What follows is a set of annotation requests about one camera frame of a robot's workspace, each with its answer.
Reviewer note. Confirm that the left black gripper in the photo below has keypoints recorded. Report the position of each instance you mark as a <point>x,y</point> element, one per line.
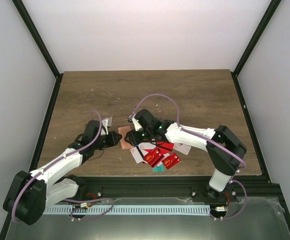
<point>113,141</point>

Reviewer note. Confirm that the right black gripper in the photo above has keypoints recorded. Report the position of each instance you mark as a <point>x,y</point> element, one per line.
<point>133,141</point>

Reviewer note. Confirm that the pink card holder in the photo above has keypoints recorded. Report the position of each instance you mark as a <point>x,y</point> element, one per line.
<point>123,132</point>

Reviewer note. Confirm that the red vip card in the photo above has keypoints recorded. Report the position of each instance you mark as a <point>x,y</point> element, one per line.
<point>171,160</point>
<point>154,157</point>

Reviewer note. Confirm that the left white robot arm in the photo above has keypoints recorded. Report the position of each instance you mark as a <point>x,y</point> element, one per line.
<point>32,192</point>

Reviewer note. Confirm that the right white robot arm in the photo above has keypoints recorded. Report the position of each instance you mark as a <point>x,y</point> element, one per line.
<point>224,148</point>

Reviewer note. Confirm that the white card black stripe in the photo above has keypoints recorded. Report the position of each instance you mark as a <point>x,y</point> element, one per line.
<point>138,154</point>

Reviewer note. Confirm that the white card centre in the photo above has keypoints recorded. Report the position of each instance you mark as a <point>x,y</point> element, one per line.
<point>146,146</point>

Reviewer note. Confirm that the red card black stripe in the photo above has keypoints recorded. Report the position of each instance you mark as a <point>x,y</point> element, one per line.
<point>165,146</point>

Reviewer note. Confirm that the teal card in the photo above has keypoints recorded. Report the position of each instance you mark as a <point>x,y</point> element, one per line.
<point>158,168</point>

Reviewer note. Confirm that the red VIP card front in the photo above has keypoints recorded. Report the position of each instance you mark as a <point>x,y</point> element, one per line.
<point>171,160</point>

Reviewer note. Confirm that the white card right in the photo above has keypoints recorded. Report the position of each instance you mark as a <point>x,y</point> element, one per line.
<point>182,148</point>

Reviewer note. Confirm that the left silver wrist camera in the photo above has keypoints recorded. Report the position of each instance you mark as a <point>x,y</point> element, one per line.
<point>106,124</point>

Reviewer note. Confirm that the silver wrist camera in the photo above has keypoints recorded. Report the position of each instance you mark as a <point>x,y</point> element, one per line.
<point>131,119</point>
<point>106,124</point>

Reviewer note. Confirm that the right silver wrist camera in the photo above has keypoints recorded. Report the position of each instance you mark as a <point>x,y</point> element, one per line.
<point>131,119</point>

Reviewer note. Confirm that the light blue slotted cable duct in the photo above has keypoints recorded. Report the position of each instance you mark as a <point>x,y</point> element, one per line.
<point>184,210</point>

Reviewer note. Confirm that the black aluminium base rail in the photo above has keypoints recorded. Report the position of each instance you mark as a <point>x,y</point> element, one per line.
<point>165,186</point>

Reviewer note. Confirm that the left black frame post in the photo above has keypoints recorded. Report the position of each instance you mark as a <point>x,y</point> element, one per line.
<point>24,14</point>

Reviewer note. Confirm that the black frame post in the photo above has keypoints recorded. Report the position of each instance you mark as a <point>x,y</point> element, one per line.
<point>268,14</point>
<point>24,14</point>

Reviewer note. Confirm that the right black frame post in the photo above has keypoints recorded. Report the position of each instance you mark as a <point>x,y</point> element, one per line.
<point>268,14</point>

